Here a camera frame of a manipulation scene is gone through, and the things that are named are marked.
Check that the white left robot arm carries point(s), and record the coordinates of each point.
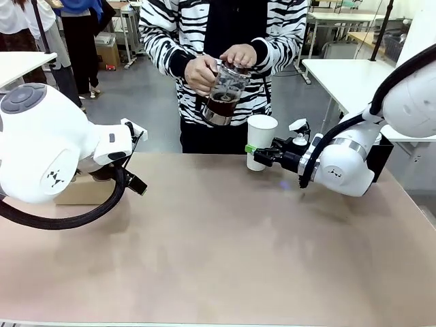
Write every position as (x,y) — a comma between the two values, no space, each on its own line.
(44,143)

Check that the black box behind arm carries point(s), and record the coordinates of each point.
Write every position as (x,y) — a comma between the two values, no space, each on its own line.
(381,158)

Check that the left forearm in striped sleeve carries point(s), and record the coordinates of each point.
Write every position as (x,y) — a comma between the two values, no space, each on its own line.
(282,41)

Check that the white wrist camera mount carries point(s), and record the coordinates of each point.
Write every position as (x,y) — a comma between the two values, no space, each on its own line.
(299,125)
(138,130)

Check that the long white work table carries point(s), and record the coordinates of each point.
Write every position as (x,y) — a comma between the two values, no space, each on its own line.
(347,81)

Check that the brown cardboard box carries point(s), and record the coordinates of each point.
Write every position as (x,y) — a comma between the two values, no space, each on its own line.
(108,56)

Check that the black tripod pole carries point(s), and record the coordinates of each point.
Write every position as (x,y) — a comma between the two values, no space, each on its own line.
(42,30)
(381,30)

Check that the wooden background desk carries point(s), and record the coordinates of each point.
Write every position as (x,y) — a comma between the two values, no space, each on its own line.
(362,38)

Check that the white foam block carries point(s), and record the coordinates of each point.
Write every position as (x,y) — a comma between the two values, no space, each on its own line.
(105,39)

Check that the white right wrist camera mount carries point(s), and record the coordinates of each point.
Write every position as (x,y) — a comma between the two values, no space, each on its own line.
(299,125)

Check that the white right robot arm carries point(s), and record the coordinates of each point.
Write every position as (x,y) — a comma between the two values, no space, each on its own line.
(344,167)

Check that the person's left hand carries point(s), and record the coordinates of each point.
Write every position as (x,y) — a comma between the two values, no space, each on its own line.
(240,54)

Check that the person's right hand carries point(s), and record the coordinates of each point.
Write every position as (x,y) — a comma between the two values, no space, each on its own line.
(199,76)

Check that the brown cardboard cup carrier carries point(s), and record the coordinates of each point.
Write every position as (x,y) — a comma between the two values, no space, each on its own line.
(81,194)

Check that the bystander in grey skirt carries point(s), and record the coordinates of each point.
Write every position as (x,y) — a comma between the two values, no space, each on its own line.
(54,44)

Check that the small white side table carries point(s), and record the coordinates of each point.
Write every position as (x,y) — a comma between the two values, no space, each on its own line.
(20,66)

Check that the bystander in brown patterned skirt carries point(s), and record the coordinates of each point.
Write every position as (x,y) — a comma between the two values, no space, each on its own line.
(13,37)

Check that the white paper cup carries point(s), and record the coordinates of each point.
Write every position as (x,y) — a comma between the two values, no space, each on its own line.
(260,133)

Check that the white panel board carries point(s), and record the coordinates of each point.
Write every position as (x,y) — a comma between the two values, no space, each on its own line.
(413,37)

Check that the glass french press pitcher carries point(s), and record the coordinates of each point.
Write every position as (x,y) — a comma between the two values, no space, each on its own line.
(225,98)

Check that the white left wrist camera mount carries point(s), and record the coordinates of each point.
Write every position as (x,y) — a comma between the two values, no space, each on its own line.
(138,130)

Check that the white background desk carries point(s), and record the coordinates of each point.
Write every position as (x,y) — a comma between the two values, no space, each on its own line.
(340,17)

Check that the right forearm in striped sleeve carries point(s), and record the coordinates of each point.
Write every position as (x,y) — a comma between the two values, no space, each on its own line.
(163,51)

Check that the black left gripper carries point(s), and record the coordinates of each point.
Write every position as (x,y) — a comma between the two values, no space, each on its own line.
(104,174)

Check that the person's torso in zebra sweater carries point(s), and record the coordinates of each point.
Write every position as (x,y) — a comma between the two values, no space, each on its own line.
(225,20)

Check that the grey plastic crate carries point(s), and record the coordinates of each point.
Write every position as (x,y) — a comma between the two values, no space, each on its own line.
(394,47)

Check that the bystander in black trousers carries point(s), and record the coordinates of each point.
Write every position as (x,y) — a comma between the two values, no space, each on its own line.
(80,41)

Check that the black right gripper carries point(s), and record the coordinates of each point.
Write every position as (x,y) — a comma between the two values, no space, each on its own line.
(292,160)

